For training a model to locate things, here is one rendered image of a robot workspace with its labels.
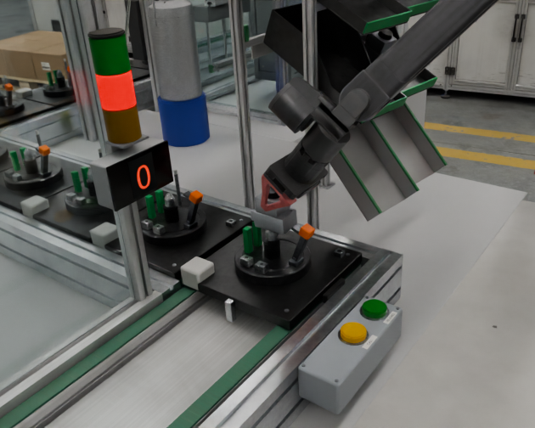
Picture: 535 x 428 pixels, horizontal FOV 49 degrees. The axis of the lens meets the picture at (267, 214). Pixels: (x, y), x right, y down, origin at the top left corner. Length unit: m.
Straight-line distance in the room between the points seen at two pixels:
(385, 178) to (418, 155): 0.15
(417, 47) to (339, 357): 0.46
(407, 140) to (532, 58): 3.68
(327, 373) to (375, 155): 0.56
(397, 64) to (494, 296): 0.55
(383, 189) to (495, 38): 3.86
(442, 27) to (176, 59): 1.12
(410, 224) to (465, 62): 3.75
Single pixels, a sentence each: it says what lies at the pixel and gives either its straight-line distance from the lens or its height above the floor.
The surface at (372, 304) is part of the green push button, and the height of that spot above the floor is 0.97.
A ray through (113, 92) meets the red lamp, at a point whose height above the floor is 1.34.
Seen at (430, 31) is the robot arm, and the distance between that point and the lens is 0.90.
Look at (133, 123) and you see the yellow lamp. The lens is 0.89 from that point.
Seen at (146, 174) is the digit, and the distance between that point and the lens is 0.92.
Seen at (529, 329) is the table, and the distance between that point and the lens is 1.18.
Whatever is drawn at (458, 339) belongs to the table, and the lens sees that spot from 1.12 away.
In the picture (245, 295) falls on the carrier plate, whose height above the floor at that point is 0.97.
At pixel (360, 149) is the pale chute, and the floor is 1.09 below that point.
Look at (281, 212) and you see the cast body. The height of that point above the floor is 1.09.
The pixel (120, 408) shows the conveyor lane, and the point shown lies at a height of 0.92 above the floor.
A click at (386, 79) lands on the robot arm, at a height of 1.33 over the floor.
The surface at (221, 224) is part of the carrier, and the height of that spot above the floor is 0.97.
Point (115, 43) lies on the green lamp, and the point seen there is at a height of 1.40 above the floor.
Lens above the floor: 1.57
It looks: 28 degrees down
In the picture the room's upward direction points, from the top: 3 degrees counter-clockwise
